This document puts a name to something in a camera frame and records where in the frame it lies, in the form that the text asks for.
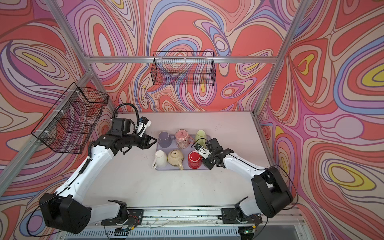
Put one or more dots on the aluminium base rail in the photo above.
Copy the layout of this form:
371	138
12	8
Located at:
207	216

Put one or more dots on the red mug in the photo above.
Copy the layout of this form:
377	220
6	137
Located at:
194	160

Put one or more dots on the black wire basket wall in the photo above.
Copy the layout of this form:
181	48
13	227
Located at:
183	68
67	128

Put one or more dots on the black wire basket back wall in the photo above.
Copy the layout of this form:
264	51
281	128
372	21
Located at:
183	68

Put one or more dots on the white mug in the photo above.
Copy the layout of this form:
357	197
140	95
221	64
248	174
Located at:
160	160

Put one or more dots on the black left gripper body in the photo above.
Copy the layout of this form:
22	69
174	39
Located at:
134	140

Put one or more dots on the beige speckled mug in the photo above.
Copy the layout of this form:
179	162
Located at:
175	158

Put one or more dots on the purple mug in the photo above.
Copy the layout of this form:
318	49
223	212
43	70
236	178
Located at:
165	139

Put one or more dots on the pink patterned mug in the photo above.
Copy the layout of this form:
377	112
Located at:
183	139

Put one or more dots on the black wire basket left wall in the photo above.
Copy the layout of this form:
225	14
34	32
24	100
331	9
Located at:
67	128

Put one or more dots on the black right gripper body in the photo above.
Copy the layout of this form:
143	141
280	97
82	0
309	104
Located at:
210	162

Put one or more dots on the light green mug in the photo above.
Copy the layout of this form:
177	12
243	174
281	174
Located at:
201	138

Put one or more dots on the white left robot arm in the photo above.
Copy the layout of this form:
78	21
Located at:
63	210

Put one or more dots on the lavender plastic tray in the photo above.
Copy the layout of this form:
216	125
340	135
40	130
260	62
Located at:
186	151

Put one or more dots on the aluminium corner frame post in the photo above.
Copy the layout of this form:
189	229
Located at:
291	32

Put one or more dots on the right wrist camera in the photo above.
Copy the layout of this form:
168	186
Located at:
203	152

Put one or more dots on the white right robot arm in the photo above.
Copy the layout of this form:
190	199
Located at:
271	193

